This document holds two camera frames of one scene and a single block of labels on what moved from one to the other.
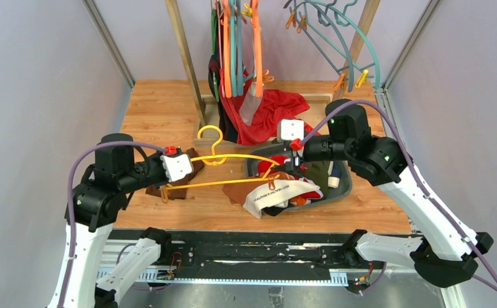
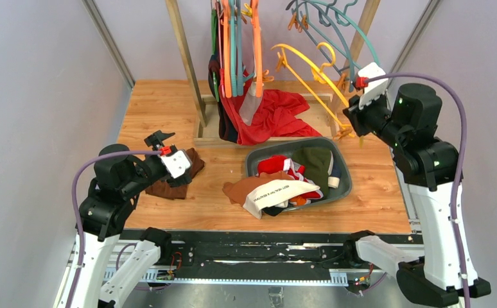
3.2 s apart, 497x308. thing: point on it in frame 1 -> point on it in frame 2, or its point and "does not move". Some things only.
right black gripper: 296,160 -> 356,117
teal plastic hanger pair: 237,77 does not move
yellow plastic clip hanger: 219,159 -> 318,74
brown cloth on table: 178,192 does not move
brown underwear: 235,192 does not move
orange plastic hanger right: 258,47 does not move
